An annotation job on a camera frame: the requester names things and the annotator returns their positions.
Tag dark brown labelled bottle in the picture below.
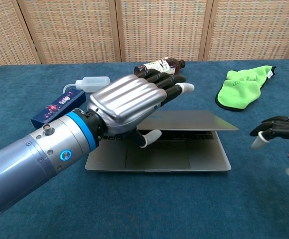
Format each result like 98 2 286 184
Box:
134 57 186 77

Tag dark blue floral box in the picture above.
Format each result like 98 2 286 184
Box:
30 90 87 129

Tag silver laptop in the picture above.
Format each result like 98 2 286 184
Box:
84 110 240 173

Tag blue carpet table cover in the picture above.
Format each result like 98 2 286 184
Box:
0 57 289 239

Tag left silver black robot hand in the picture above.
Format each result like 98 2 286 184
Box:
87 69 195 149

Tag woven wooden folding screen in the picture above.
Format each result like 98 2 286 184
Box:
0 0 289 67

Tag green microfibre cloth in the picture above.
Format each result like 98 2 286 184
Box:
214 65 277 112

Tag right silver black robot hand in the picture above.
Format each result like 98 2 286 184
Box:
249 116 289 188

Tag translucent white wash bottle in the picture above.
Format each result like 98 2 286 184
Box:
63 76 112 93

